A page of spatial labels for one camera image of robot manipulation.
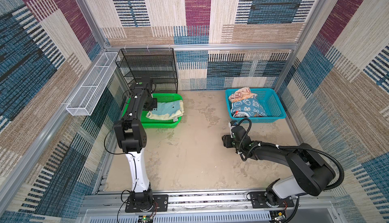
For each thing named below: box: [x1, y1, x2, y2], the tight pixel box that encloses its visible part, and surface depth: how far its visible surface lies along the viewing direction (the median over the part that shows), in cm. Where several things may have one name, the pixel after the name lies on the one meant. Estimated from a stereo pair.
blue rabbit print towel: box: [230, 95, 267, 118], surface depth 101 cm
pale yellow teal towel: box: [145, 99, 184, 121], surface depth 98 cm
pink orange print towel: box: [228, 87, 258, 103], surface depth 107 cm
